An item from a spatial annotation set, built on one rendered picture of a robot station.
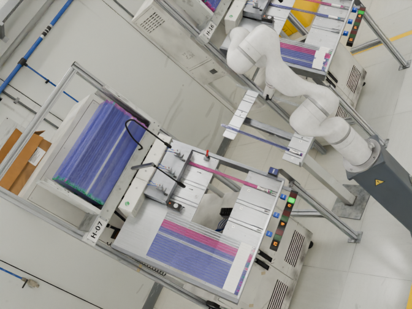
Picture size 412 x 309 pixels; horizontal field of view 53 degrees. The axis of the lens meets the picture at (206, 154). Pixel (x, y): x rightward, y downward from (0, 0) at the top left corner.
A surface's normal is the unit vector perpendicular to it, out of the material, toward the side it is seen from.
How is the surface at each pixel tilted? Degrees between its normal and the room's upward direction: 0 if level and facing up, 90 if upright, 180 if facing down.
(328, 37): 45
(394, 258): 0
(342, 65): 90
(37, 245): 90
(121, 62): 90
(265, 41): 87
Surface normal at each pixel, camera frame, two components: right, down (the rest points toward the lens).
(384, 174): -0.11, 0.69
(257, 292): 0.57, -0.11
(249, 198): -0.09, -0.46
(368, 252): -0.72, -0.55
